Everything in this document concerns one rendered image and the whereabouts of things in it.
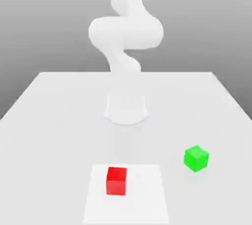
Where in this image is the small green cube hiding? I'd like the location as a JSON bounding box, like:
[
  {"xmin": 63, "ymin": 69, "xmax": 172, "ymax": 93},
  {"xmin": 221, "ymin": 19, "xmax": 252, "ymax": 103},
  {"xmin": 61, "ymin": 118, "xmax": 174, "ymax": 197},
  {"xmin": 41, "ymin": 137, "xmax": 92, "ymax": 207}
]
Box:
[{"xmin": 183, "ymin": 144, "xmax": 209, "ymax": 173}]

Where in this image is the small red cube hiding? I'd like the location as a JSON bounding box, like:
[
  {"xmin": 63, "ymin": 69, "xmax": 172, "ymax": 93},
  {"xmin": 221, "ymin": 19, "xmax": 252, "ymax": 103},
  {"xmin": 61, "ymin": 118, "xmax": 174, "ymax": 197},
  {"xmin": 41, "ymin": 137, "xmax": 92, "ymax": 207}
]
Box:
[{"xmin": 106, "ymin": 167, "xmax": 127, "ymax": 197}]

